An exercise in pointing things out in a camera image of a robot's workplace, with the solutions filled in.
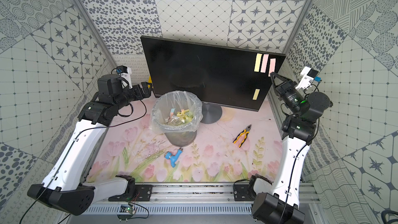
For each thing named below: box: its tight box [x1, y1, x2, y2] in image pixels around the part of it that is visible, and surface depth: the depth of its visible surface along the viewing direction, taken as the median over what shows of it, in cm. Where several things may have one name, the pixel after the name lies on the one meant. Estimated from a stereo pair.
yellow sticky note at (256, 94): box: [252, 88, 261, 101], surface depth 78 cm
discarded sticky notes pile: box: [164, 108, 194, 126], surface depth 88 cm
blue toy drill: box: [164, 147, 183, 168], surface depth 85 cm
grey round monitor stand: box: [200, 101, 223, 124], surface depth 106 cm
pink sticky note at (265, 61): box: [260, 53, 270, 74], surface depth 63 cm
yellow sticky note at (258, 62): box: [253, 52, 263, 73], surface depth 63 cm
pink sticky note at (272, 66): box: [268, 58, 276, 77], surface depth 60 cm
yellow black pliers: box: [232, 124, 252, 148], surface depth 95 cm
